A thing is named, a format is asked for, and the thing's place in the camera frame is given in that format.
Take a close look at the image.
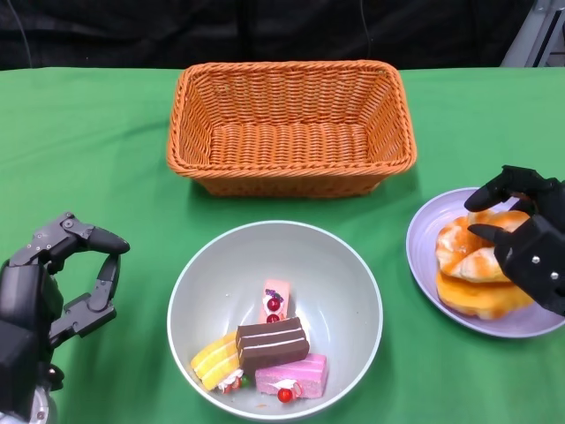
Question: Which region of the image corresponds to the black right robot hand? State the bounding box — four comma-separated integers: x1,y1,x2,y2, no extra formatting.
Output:
463,165,565,248

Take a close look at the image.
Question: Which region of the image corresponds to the orange ring donut bread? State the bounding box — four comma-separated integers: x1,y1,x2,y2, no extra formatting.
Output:
435,269,538,320

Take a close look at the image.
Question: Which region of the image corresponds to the yellow cake slice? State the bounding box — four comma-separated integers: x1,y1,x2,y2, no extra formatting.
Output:
190,330,251,394

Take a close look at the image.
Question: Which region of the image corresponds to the black backdrop cloth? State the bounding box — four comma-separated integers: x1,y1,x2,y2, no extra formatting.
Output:
0,0,565,72

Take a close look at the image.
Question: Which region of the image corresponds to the salmon pink cake slice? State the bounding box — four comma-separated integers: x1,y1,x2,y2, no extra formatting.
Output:
257,277,292,326

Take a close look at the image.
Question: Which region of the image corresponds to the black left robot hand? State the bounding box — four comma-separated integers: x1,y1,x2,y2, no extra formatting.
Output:
0,210,132,412

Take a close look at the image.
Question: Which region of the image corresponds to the green tablecloth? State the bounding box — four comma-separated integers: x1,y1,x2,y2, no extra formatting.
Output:
0,65,565,424

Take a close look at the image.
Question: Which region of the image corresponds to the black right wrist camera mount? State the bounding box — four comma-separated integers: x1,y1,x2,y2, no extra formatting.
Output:
493,216,565,317

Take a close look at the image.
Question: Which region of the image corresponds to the magenta pink cake slice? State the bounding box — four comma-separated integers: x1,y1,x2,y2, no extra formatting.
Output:
254,352,328,404

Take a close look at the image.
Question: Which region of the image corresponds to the pale grey-green bowl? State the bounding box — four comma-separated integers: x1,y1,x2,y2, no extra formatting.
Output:
166,220,384,420

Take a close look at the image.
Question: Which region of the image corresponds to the orange white swirl bun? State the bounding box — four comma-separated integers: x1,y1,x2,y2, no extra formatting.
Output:
434,209,531,284

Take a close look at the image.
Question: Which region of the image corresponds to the aluminium frame post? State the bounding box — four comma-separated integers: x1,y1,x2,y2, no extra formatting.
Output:
501,0,565,68

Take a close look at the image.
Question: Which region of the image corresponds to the brown chocolate cake slice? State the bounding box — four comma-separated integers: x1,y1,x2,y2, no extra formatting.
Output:
235,316,310,375

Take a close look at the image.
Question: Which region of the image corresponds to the orange wicker basket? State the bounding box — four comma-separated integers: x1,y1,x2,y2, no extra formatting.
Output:
166,60,418,199

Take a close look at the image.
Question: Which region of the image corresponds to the lavender plate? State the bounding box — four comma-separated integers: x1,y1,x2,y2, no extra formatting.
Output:
405,187,565,339

